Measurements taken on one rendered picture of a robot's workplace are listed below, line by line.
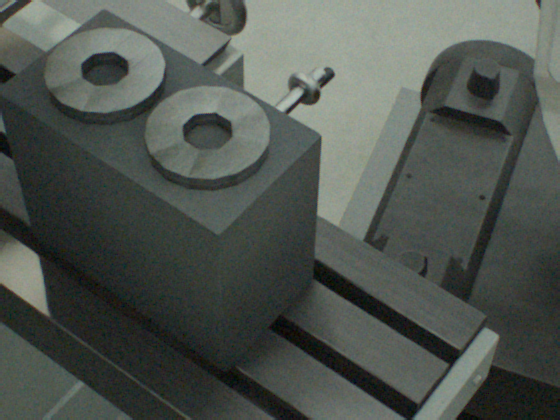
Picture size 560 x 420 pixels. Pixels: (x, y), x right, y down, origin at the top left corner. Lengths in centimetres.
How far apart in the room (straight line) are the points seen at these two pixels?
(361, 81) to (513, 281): 108
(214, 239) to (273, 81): 169
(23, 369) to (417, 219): 53
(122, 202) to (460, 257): 69
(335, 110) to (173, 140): 160
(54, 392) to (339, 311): 69
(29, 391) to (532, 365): 64
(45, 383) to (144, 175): 77
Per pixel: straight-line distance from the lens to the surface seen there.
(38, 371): 150
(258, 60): 249
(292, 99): 168
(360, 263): 98
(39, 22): 137
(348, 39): 255
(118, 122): 84
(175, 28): 148
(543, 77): 121
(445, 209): 148
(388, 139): 181
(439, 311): 96
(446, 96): 159
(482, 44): 169
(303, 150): 81
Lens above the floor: 174
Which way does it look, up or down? 52 degrees down
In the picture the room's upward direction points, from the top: 1 degrees clockwise
